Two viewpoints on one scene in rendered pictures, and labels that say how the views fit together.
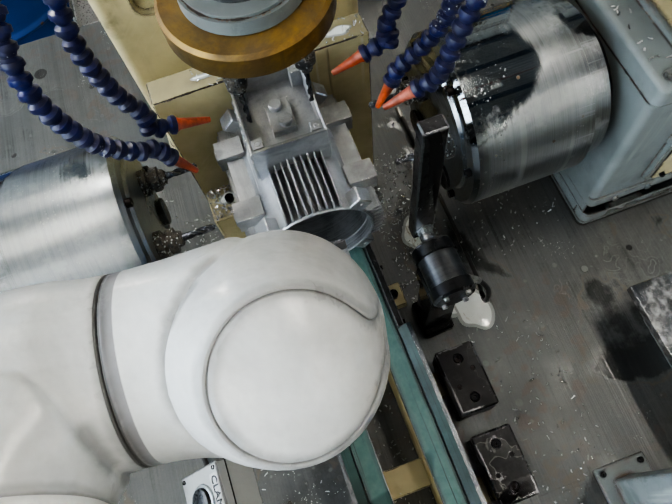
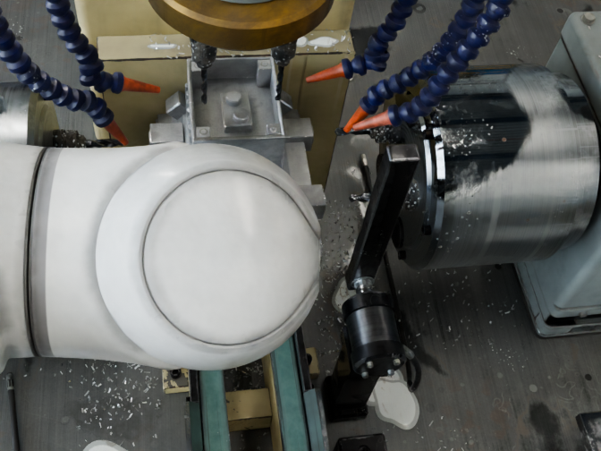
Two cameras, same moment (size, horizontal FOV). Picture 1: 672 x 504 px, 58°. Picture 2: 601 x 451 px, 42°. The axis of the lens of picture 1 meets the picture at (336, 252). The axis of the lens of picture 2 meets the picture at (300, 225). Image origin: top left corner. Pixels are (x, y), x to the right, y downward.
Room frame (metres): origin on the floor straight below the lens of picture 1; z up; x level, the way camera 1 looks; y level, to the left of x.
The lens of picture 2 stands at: (-0.10, 0.02, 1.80)
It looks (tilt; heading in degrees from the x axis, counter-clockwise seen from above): 57 degrees down; 352
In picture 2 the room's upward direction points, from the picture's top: 11 degrees clockwise
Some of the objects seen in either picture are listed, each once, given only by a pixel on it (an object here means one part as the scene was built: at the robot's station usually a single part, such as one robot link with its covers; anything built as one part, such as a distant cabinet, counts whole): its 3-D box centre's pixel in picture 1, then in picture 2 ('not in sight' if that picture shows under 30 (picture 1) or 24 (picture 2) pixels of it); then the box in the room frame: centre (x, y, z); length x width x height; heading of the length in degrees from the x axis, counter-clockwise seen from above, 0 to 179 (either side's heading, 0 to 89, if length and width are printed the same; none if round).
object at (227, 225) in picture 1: (237, 213); not in sight; (0.50, 0.15, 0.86); 0.07 x 0.06 x 0.12; 99
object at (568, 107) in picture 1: (515, 94); (496, 165); (0.50, -0.30, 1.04); 0.41 x 0.25 x 0.25; 99
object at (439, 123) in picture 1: (426, 186); (378, 226); (0.34, -0.12, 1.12); 0.04 x 0.03 x 0.26; 9
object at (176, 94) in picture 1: (272, 114); (223, 116); (0.60, 0.06, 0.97); 0.30 x 0.11 x 0.34; 99
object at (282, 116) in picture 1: (280, 121); (233, 117); (0.48, 0.04, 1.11); 0.12 x 0.11 x 0.07; 9
